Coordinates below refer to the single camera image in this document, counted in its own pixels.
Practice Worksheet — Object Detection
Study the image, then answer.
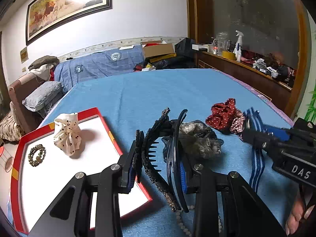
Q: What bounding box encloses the person's right hand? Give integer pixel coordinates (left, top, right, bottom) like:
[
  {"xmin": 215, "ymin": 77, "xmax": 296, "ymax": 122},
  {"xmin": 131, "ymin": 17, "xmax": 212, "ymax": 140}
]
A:
[{"xmin": 285, "ymin": 187, "xmax": 316, "ymax": 236}]

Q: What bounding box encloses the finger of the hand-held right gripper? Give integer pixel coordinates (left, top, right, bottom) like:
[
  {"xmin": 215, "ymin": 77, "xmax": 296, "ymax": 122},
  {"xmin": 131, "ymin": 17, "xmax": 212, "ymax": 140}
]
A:
[
  {"xmin": 241, "ymin": 125, "xmax": 282, "ymax": 154},
  {"xmin": 266, "ymin": 127, "xmax": 297, "ymax": 142}
]

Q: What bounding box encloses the blue checkered quilt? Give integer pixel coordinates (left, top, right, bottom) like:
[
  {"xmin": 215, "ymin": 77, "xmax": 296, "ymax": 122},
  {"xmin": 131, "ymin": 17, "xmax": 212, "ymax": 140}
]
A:
[{"xmin": 54, "ymin": 43, "xmax": 146, "ymax": 89}]

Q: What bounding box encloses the white box with red circles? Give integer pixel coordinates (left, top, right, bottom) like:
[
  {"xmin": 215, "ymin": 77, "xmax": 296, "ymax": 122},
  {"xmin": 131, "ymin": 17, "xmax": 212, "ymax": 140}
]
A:
[{"xmin": 0, "ymin": 146, "xmax": 15, "ymax": 176}]

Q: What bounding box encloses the clear glass jug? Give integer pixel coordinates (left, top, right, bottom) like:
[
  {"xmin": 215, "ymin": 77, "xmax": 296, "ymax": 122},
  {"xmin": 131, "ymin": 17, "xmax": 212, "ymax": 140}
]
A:
[{"xmin": 212, "ymin": 32, "xmax": 229, "ymax": 56}]

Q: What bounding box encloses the red plaid scrunchie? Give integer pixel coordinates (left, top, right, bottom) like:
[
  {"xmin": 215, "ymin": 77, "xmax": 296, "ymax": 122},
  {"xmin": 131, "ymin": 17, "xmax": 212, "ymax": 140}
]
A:
[{"xmin": 228, "ymin": 110, "xmax": 247, "ymax": 135}]

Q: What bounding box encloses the brown patterned cushion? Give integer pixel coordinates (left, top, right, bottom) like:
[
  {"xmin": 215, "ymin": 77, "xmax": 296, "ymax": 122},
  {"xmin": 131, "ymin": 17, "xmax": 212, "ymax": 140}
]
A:
[{"xmin": 0, "ymin": 109, "xmax": 25, "ymax": 141}]

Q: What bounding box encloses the thin dark blue headband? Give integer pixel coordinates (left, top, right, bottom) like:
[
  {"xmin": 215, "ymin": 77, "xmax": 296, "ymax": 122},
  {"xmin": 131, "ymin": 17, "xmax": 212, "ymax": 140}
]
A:
[{"xmin": 165, "ymin": 109, "xmax": 189, "ymax": 213}]

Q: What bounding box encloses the grey black lace scrunchie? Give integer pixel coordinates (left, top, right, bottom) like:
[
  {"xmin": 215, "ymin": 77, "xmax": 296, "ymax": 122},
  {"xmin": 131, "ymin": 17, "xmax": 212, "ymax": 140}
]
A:
[{"xmin": 162, "ymin": 120, "xmax": 224, "ymax": 160}]

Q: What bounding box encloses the red polka dot scrunchie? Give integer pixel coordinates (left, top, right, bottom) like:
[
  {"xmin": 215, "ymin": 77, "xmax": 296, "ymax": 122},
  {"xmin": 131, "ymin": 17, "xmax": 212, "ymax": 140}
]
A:
[{"xmin": 205, "ymin": 98, "xmax": 244, "ymax": 130}]

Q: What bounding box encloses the blue white striped headband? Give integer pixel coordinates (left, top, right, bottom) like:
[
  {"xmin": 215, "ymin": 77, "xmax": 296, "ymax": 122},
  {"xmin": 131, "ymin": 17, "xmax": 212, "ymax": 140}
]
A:
[{"xmin": 243, "ymin": 107, "xmax": 290, "ymax": 194}]

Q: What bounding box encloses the white spray bottle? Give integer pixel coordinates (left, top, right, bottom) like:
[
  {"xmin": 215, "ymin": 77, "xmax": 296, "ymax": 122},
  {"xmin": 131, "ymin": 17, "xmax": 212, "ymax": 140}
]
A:
[{"xmin": 235, "ymin": 30, "xmax": 245, "ymax": 53}]

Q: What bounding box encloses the open cardboard box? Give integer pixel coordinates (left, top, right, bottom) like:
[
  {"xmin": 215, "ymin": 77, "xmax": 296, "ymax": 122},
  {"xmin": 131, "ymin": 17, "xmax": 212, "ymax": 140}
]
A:
[{"xmin": 141, "ymin": 41, "xmax": 176, "ymax": 60}]

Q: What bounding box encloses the white garment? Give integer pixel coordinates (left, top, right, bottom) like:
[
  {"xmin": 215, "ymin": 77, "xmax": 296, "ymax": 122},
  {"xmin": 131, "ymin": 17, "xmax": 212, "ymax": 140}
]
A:
[{"xmin": 30, "ymin": 64, "xmax": 53, "ymax": 82}]

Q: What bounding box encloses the wooden headboard shelf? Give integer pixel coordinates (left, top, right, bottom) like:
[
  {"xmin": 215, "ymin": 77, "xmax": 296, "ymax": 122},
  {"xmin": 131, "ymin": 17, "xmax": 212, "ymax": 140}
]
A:
[{"xmin": 196, "ymin": 49, "xmax": 294, "ymax": 119}]

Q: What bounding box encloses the cream dotted scrunchie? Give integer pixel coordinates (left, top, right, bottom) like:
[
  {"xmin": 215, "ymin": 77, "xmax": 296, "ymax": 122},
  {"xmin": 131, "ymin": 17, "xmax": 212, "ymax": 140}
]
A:
[{"xmin": 54, "ymin": 112, "xmax": 83, "ymax": 156}]

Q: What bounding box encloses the white flat box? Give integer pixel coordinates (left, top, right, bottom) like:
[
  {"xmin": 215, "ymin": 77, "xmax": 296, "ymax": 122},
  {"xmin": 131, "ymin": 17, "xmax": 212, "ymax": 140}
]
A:
[{"xmin": 192, "ymin": 44, "xmax": 213, "ymax": 52}]

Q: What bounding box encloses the brown sofa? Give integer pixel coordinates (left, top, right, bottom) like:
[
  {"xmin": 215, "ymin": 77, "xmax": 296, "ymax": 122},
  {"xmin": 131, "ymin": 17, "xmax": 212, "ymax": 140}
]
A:
[{"xmin": 8, "ymin": 73, "xmax": 47, "ymax": 134}]

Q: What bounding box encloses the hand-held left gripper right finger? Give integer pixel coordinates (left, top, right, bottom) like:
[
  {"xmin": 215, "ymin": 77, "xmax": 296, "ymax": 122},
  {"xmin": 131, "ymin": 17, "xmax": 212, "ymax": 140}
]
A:
[{"xmin": 178, "ymin": 162, "xmax": 287, "ymax": 237}]

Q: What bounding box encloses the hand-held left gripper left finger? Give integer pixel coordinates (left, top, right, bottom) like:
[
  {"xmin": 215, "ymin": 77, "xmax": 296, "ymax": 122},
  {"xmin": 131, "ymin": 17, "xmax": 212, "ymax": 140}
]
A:
[{"xmin": 29, "ymin": 151, "xmax": 137, "ymax": 237}]

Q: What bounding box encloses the black and yellow bag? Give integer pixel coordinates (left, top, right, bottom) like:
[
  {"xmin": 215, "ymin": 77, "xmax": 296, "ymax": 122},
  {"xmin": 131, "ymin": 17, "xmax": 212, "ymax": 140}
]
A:
[{"xmin": 146, "ymin": 53, "xmax": 198, "ymax": 71}]

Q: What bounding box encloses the blue blanket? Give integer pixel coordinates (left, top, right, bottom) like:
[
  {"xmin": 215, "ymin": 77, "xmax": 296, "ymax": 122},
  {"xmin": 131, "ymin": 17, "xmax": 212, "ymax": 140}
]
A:
[{"xmin": 37, "ymin": 68, "xmax": 294, "ymax": 237}]

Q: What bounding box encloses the black beaded headband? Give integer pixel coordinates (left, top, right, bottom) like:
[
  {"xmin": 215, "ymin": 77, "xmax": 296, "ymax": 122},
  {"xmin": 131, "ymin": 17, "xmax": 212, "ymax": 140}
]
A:
[{"xmin": 132, "ymin": 107, "xmax": 182, "ymax": 211}]

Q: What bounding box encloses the leopard print hair tie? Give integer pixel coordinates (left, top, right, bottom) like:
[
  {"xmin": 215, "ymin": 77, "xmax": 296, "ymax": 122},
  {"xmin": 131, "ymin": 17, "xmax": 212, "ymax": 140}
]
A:
[{"xmin": 28, "ymin": 144, "xmax": 46, "ymax": 167}]

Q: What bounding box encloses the white pearl bracelet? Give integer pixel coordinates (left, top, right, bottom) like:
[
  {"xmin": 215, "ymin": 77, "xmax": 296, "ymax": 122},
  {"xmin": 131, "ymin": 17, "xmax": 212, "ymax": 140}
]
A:
[{"xmin": 175, "ymin": 204, "xmax": 223, "ymax": 237}]

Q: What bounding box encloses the brown grey folded blanket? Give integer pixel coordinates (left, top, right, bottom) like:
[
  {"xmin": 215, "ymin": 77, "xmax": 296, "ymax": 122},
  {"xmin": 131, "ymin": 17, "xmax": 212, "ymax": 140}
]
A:
[{"xmin": 28, "ymin": 55, "xmax": 60, "ymax": 71}]

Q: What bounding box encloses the wooden framed mirror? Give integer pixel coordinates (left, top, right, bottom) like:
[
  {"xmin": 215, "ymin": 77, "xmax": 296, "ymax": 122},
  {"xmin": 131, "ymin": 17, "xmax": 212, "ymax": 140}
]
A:
[{"xmin": 186, "ymin": 0, "xmax": 311, "ymax": 119}]

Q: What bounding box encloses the red tray with white inside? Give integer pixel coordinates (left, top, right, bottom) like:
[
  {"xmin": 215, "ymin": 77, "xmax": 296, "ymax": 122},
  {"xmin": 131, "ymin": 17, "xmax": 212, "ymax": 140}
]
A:
[{"xmin": 10, "ymin": 107, "xmax": 153, "ymax": 235}]

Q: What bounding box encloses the framed horse painting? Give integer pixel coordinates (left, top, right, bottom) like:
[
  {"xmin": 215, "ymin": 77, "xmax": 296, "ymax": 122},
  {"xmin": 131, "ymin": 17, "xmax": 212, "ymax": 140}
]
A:
[{"xmin": 25, "ymin": 0, "xmax": 113, "ymax": 46}]

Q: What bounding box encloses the grey pillow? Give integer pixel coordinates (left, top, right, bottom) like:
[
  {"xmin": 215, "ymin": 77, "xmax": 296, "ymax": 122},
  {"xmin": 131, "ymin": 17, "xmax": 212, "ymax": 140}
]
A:
[{"xmin": 22, "ymin": 81, "xmax": 63, "ymax": 112}]

